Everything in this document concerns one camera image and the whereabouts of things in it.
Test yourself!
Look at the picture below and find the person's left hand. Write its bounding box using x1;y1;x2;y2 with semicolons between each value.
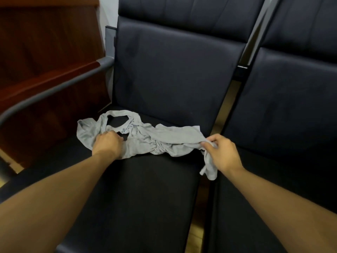
91;130;124;161

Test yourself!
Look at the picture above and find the person's right hand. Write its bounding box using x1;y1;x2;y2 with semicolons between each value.
201;134;245;178

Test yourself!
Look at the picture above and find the grey tank top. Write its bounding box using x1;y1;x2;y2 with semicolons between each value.
77;110;219;181

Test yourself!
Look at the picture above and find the person's left forearm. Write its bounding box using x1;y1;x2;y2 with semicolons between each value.
0;153;116;253

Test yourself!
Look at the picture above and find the person's right forearm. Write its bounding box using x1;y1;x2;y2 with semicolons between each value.
227;168;337;253

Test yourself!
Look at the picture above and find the brown wooden cabinet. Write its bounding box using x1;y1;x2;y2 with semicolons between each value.
0;0;112;169

